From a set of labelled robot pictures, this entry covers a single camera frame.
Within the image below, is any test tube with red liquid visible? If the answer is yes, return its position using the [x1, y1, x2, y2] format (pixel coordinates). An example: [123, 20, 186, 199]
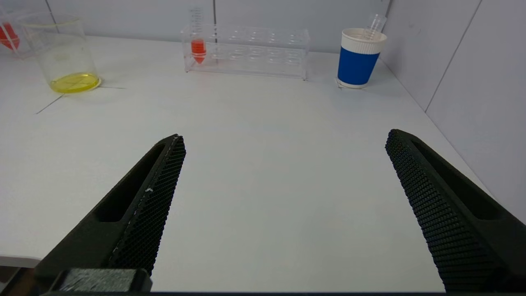
[189, 6, 207, 65]
[0, 23, 20, 51]

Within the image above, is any clear acrylic test tube rack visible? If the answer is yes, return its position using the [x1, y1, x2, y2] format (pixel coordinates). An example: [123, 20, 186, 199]
[181, 24, 311, 80]
[0, 8, 35, 59]

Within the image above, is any blue and white paper cup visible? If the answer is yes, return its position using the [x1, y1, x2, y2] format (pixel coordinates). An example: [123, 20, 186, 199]
[337, 28, 388, 89]

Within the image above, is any clear glass beaker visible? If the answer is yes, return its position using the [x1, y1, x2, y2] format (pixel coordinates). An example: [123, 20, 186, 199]
[16, 12, 102, 94]

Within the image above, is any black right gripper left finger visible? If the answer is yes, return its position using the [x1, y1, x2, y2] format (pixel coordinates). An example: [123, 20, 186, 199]
[34, 134, 187, 288]

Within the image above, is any clear graduated test tube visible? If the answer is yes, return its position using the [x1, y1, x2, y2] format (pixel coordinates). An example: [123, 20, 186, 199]
[364, 14, 388, 40]

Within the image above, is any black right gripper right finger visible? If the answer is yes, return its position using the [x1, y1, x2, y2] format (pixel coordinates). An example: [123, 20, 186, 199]
[385, 129, 526, 293]

